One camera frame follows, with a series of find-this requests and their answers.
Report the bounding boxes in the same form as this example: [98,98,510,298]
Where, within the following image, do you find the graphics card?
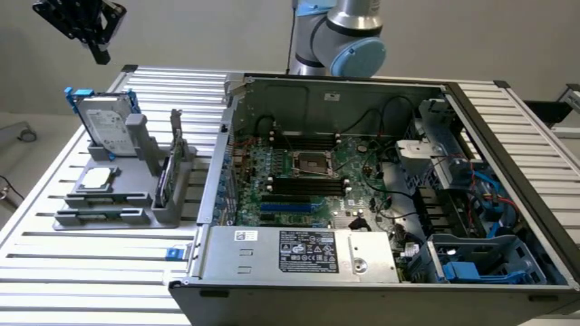
[155,108,190,207]

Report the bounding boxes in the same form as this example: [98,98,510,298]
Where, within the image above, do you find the blue expansion slot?
[259,202,318,214]

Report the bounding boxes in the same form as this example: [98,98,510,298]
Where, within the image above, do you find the silver CPU chip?
[74,166,120,194]

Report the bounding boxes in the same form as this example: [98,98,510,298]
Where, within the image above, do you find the grey disk bay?
[426,232,539,285]

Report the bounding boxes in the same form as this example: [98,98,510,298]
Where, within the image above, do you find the black RAM slot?
[271,139,342,145]
[268,189,354,198]
[271,143,343,150]
[271,135,342,141]
[268,175,351,183]
[268,180,352,187]
[271,130,340,137]
[268,185,352,192]

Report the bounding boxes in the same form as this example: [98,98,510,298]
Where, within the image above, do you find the black expansion slot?
[262,195,315,205]

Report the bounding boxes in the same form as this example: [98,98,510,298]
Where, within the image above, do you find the thin black wire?
[366,179,428,222]

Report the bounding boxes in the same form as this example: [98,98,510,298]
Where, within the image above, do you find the hard disk with blue carrier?
[64,86,143,160]

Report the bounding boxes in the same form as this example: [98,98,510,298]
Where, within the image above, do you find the blue data wire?
[470,168,519,240]

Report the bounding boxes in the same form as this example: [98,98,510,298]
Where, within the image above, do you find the open black PC case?
[168,72,580,326]

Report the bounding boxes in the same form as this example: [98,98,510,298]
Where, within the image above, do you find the caster wheel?
[16,123,39,142]

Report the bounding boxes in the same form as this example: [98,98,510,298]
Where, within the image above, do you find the blue disk bay latch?
[440,260,480,283]

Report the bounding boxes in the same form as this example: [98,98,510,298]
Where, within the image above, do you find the black power wire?
[339,108,383,136]
[379,95,416,137]
[255,114,279,137]

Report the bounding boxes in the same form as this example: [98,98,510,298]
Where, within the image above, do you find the grey parts rack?
[52,113,200,232]

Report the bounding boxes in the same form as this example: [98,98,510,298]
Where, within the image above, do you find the silver power supply unit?
[198,225,400,285]

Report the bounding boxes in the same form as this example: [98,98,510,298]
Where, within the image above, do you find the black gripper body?
[67,0,111,35]

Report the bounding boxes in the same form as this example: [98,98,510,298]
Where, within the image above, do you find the CPU socket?
[290,149,342,178]

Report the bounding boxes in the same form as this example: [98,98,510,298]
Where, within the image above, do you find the green motherboard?
[228,134,396,232]

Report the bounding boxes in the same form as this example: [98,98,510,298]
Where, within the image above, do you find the silver chipset heatsink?
[332,215,372,232]

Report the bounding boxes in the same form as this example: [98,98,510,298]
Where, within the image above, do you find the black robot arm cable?
[284,0,302,74]

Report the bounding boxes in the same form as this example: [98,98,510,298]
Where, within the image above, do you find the thin black floor cable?
[0,174,27,209]

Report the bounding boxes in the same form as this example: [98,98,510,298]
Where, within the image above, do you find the grey metal drive cage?
[395,98,478,191]

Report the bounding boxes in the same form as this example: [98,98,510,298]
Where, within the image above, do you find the red wire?
[480,193,516,209]

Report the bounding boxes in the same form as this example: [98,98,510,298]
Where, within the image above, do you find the green RAM stick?
[67,193,148,205]
[55,209,144,222]

